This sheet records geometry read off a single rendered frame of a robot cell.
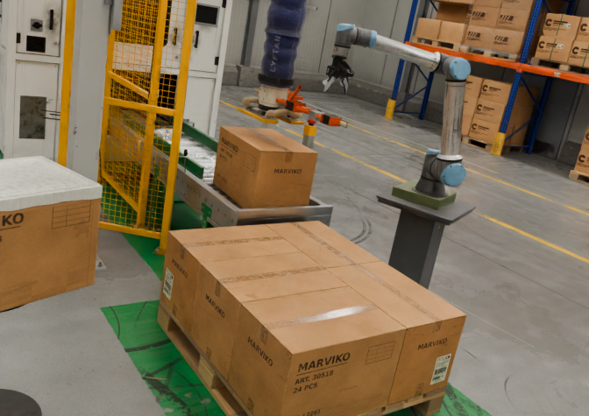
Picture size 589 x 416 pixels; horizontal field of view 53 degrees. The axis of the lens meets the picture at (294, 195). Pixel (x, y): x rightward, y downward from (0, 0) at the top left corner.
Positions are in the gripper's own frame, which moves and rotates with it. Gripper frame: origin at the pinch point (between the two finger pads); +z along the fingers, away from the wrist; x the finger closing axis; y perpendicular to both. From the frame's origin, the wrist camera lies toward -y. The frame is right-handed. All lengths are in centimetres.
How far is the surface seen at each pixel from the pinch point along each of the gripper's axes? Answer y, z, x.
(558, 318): -63, 136, -189
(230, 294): -56, 83, 82
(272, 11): 57, -36, 13
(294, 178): 27, 57, -2
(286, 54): 48, -13, 4
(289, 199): 27, 71, -2
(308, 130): 78, 39, -44
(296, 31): 48, -27, -1
